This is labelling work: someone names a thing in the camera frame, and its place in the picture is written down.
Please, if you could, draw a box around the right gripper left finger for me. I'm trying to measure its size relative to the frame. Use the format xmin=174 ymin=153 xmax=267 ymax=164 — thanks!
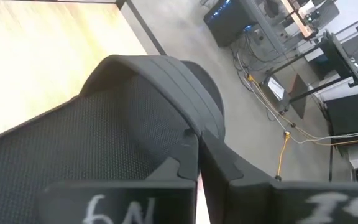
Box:
xmin=37 ymin=132 xmax=199 ymax=224

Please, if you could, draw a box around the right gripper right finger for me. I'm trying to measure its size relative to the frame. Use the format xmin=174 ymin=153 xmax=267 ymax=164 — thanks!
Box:
xmin=199 ymin=129 xmax=358 ymax=224

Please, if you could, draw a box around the black slide sandal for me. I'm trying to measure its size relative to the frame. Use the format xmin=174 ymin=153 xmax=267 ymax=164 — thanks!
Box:
xmin=0 ymin=54 xmax=226 ymax=224

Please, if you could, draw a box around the black equipment case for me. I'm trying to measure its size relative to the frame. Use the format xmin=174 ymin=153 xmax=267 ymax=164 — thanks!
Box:
xmin=324 ymin=90 xmax=358 ymax=139

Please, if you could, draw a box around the black computer tower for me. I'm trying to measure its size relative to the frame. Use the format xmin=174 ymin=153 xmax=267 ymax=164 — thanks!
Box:
xmin=203 ymin=0 xmax=258 ymax=48

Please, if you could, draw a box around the wooden desk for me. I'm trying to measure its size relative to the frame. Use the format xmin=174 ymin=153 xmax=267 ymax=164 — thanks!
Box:
xmin=280 ymin=0 xmax=319 ymax=40

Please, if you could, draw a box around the yellow extension cord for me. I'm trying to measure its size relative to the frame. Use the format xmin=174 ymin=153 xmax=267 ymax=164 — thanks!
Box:
xmin=274 ymin=129 xmax=292 ymax=182

